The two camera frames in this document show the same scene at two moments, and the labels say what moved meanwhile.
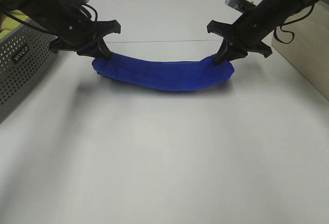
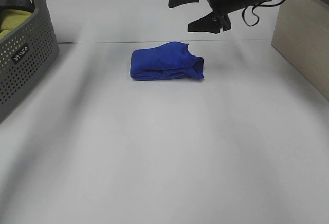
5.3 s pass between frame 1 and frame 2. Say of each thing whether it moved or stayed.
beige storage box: stayed
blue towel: moved
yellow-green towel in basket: stayed
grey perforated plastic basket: stayed
